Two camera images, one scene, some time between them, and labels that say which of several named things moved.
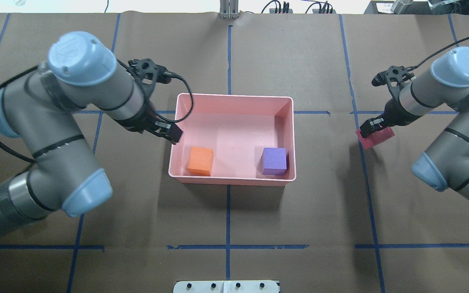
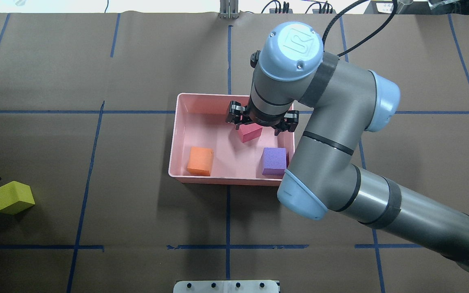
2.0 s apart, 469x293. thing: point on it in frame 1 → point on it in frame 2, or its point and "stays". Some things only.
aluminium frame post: [229, 9] stays
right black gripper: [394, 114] → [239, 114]
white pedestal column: [226, 286] stays
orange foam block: [200, 161] stays
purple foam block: [275, 161] stays
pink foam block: [374, 138] → [250, 131]
